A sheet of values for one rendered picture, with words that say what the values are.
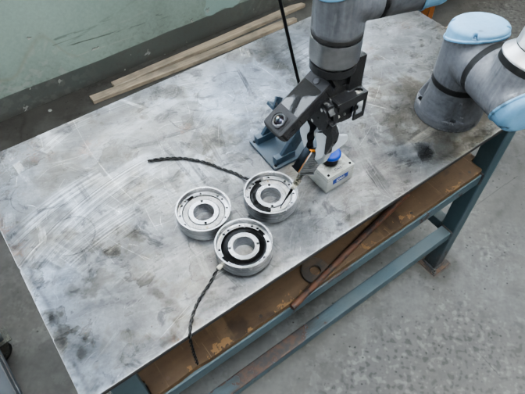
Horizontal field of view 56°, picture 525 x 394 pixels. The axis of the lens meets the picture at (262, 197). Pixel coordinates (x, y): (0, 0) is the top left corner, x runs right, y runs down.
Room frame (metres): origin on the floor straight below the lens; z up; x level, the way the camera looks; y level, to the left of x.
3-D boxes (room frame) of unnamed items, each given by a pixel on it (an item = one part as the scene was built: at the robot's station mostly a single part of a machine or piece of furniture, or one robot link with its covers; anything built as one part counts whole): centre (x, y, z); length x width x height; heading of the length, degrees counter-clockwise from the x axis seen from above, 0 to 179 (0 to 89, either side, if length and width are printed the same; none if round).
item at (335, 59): (0.61, -0.11, 1.15); 0.08 x 0.08 x 0.05
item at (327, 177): (0.66, -0.14, 0.82); 0.08 x 0.07 x 0.05; 125
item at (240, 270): (0.47, 0.03, 0.82); 0.10 x 0.10 x 0.04
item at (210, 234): (0.55, 0.11, 0.82); 0.10 x 0.10 x 0.04
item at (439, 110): (0.85, -0.43, 0.85); 0.15 x 0.15 x 0.10
